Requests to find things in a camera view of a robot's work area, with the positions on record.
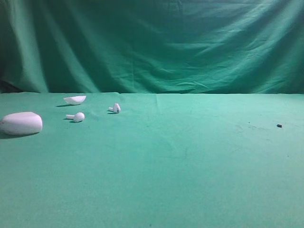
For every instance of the green table cloth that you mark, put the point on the green table cloth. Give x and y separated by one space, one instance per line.
164 161

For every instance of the green backdrop curtain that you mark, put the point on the green backdrop curtain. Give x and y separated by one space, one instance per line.
152 46

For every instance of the white earbud case base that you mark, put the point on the white earbud case base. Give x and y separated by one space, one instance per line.
22 123

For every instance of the white bluetooth earbud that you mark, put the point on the white bluetooth earbud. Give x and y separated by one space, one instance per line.
115 108

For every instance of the white earbud case lid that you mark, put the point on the white earbud case lid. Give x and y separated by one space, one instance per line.
75 100

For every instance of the white earbud near case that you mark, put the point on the white earbud near case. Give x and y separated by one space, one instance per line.
78 117

